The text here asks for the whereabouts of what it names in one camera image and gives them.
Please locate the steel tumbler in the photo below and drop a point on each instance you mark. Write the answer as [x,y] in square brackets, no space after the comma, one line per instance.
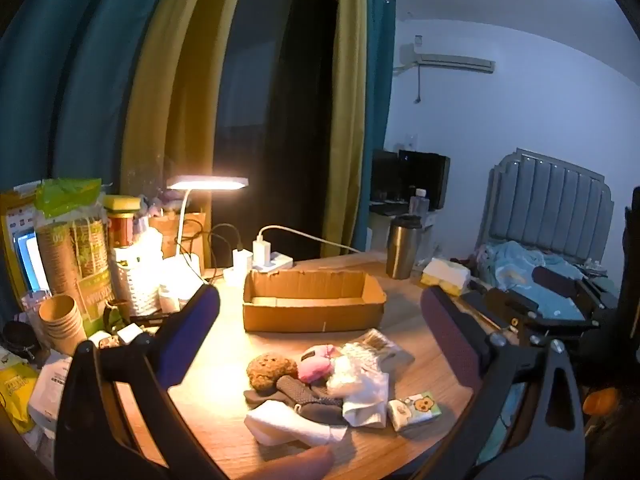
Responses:
[402,250]

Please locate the yellow green sponge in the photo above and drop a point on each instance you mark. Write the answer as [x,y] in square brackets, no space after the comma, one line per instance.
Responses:
[122,203]

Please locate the teal curtain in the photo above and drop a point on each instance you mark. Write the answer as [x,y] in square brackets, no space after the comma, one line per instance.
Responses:
[378,85]
[75,85]

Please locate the yellow packaging box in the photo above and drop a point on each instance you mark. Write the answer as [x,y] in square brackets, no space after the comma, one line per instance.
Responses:
[11,230]

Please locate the white desk lamp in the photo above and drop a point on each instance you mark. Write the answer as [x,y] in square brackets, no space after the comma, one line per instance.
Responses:
[207,182]

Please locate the stack of paper cups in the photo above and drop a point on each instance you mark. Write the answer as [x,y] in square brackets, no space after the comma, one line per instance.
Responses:
[62,325]

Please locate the blue blanket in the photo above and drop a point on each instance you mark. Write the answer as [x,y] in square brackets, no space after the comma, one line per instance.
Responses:
[515,270]

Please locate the white plug adapter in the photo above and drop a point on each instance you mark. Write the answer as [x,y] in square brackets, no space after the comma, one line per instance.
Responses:
[242,261]

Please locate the brown paper bag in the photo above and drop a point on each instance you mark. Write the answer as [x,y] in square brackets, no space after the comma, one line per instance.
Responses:
[172,232]

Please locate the yellow plastic bag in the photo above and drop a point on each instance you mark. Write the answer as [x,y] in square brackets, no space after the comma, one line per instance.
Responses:
[17,395]

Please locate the dark window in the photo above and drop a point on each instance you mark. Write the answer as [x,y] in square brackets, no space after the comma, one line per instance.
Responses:
[270,110]

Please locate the white bubble wrap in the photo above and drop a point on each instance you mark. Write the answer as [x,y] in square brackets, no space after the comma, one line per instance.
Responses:
[350,372]

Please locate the black monitor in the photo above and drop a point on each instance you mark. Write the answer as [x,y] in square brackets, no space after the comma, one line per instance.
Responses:
[420,175]

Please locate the cartoon print tissue packet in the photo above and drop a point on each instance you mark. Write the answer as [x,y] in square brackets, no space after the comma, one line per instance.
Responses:
[415,411]

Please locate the white air conditioner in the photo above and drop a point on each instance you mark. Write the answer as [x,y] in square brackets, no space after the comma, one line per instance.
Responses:
[450,62]

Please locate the grey dotted sock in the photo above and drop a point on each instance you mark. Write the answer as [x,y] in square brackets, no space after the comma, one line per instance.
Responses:
[307,402]

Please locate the white paper packet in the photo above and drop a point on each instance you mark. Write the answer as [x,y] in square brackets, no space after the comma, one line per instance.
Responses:
[50,390]

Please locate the brown cardboard box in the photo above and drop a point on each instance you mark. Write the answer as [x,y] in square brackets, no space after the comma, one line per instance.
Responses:
[310,310]

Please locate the white woven basket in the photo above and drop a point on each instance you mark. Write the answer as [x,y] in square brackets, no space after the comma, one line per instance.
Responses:
[135,280]

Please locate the brown round plush toy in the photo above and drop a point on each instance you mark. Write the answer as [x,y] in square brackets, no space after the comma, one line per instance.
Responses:
[266,371]

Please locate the yellow white tissue box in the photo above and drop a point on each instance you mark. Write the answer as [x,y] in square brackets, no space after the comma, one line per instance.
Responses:
[445,275]

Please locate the pink plush toy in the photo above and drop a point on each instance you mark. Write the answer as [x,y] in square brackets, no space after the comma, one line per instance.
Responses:
[314,364]

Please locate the red jar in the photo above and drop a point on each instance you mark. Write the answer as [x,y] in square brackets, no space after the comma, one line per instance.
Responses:
[122,230]

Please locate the small white box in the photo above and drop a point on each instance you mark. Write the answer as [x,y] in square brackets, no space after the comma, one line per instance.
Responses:
[129,333]

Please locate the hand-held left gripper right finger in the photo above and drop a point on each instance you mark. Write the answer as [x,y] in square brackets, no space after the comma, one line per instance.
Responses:
[450,332]

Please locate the white power strip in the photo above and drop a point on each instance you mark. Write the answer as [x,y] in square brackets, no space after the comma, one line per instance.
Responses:
[277,262]

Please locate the yellow curtain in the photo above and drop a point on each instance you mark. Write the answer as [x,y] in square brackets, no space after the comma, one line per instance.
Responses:
[165,100]
[345,110]

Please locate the black round object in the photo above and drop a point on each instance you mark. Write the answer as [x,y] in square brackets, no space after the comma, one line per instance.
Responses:
[17,340]

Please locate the orange object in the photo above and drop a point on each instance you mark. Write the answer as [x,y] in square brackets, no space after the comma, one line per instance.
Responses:
[600,401]

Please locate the white sock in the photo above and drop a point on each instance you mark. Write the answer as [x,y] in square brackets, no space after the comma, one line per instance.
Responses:
[367,404]

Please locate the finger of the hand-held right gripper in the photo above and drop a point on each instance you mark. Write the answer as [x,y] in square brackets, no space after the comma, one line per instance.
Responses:
[552,282]
[510,304]

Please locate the white textured towel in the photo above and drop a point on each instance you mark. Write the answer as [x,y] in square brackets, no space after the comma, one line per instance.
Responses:
[287,427]

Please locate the green paper cup package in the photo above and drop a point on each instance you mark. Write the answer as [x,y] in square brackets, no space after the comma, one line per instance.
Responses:
[80,255]

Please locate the clear plastic packet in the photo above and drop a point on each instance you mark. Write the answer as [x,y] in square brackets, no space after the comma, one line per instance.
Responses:
[385,347]

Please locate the person's left hand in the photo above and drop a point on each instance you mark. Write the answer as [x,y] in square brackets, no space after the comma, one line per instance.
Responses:
[295,465]

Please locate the clear water bottle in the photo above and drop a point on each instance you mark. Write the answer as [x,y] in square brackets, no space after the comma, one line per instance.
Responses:
[419,203]

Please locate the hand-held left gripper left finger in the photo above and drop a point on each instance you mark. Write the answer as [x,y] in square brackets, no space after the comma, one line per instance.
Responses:
[192,330]

